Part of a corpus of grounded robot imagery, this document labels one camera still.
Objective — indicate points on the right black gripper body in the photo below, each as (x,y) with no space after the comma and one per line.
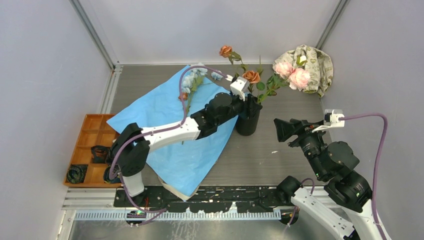
(310,142)

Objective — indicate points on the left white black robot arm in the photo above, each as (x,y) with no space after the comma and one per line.
(132,147)

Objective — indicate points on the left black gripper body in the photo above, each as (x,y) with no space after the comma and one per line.
(239,107)

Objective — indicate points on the black cylindrical vase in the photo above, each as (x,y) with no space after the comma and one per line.
(247,127)

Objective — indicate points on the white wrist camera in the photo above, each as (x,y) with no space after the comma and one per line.
(331,120)
(238,86)

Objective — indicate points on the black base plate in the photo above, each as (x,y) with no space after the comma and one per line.
(215,199)

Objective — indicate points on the beige ribbon bow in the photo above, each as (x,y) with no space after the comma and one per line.
(177,193)

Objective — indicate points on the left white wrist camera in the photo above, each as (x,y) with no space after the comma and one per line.
(238,86)

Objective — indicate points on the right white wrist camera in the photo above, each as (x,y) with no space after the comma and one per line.
(331,120)

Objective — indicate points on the orange compartment tray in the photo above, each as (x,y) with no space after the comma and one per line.
(94,131)

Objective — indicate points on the blue paper flower bouquet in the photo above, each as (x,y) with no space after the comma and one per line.
(180,163)

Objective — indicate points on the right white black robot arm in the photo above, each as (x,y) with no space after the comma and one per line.
(334,164)

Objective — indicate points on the loose light blue blossom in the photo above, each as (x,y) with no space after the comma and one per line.
(216,75)

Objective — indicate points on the light blue flower stem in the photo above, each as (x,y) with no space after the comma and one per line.
(191,81)

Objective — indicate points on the cream patterned cloth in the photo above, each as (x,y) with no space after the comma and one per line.
(320,66)

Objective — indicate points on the aluminium frame rail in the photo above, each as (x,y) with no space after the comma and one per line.
(97,204)

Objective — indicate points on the pink peony flower stem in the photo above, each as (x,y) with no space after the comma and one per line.
(286,73)

